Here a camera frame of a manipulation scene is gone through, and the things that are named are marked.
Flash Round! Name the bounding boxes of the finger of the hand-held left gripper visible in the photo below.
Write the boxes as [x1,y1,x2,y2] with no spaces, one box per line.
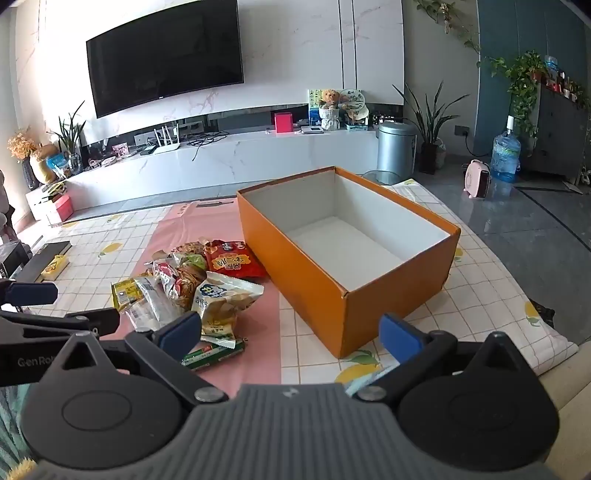
[0,307,122,345]
[0,278,59,308]

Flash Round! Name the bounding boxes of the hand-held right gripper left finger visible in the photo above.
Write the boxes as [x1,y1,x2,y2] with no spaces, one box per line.
[41,311,229,404]

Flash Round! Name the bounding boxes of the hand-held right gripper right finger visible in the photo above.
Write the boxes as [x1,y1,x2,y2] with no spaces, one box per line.
[344,313,554,402]

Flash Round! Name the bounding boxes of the yellow snack packet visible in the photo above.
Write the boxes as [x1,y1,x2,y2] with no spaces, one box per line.
[111,276,148,315]

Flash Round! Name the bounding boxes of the green stick-shaped packet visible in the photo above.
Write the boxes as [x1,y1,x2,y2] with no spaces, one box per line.
[181,337,245,371]

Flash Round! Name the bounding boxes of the clear packet of white balls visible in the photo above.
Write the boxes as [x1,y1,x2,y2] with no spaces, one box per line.
[124,277,185,330]

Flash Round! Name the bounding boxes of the red white noodle snack packet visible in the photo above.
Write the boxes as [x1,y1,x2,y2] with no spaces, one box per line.
[152,258,208,311]

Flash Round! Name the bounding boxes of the white green chip packet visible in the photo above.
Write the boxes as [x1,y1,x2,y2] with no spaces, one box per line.
[191,271,265,339]

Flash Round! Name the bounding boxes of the orange cardboard box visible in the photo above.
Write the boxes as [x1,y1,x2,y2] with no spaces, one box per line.
[236,166,461,360]

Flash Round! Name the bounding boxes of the small yellow box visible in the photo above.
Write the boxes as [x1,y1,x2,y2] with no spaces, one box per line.
[41,255,70,281]

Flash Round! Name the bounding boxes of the dark flat long box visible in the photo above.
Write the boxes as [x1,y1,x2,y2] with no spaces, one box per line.
[9,240,72,282]

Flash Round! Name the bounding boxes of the teal printed blanket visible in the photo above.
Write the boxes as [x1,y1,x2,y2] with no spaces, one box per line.
[0,384,38,480]

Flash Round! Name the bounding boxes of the red gift box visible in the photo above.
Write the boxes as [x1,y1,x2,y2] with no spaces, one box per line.
[46,194,75,224]

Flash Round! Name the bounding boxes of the pink bottle-print cloth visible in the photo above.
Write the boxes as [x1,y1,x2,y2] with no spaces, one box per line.
[99,199,282,398]

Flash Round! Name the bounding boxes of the yellow gourd ornament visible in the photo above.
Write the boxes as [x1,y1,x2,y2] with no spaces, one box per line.
[32,144,58,183]

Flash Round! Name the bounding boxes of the dried orange flowers in vase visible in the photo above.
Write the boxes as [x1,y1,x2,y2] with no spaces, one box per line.
[7,131,40,190]

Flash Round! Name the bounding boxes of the round glass side table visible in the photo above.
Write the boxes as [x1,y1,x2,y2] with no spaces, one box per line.
[360,170,407,186]

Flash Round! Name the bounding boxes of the orchid plant in glass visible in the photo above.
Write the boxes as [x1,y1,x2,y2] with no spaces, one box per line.
[46,102,88,176]

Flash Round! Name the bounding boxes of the pink fan heater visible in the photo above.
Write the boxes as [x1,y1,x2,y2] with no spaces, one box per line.
[464,159,492,200]

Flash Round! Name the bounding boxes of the beige cushion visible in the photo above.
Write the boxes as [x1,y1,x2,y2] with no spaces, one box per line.
[540,342,591,462]

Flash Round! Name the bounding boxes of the white router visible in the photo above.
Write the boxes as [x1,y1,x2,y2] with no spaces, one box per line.
[152,124,183,155]

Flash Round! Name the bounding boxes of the snake plant in black pot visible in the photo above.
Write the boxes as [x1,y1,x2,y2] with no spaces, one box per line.
[392,80,469,175]

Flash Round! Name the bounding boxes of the silver trash can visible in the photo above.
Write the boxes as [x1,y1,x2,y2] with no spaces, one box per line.
[376,121,417,185]

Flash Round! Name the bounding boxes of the white marble television console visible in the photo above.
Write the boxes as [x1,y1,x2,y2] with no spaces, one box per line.
[25,124,384,217]

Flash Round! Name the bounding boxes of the blue water jug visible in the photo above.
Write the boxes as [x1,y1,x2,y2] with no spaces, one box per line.
[489,115,522,183]

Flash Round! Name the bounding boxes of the round paper fan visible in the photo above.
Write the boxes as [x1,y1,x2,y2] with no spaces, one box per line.
[339,89,370,125]

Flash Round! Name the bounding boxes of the teddy bear in white pot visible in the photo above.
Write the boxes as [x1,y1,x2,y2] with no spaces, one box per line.
[320,89,342,132]

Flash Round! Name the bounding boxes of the dark cabinet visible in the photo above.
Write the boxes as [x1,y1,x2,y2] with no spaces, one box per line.
[524,85,591,178]

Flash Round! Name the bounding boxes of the green trailing pothos plant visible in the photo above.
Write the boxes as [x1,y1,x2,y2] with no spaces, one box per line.
[480,51,550,139]

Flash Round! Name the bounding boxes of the row of small bottles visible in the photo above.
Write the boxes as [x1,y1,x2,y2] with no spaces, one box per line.
[545,69,588,103]

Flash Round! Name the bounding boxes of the hanging green vine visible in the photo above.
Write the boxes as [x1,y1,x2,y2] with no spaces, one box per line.
[413,0,483,65]

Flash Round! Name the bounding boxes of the black cables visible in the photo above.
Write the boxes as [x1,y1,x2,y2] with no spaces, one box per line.
[187,131,229,162]

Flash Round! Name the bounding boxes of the black wall television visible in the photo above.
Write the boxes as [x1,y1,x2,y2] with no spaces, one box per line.
[86,0,245,119]

